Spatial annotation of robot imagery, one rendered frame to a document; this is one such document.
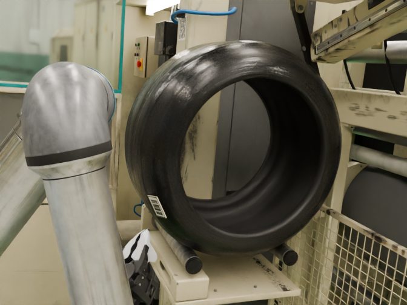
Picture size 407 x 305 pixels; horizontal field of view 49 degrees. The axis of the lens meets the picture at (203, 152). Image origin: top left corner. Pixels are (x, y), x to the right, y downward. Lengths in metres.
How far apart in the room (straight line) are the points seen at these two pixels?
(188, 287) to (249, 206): 0.40
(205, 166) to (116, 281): 0.88
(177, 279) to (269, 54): 0.60
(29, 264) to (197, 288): 0.86
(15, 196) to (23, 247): 1.09
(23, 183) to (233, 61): 0.56
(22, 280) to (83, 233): 1.29
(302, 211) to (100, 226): 0.71
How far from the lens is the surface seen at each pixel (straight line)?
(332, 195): 1.69
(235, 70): 1.07
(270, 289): 1.30
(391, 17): 1.26
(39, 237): 1.83
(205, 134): 1.46
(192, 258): 1.15
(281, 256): 1.27
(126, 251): 1.01
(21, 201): 0.77
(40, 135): 0.60
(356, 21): 1.36
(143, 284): 0.98
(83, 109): 0.60
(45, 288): 1.92
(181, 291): 1.18
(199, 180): 1.48
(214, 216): 1.42
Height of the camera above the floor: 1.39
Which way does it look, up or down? 11 degrees down
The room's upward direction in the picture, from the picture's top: 5 degrees clockwise
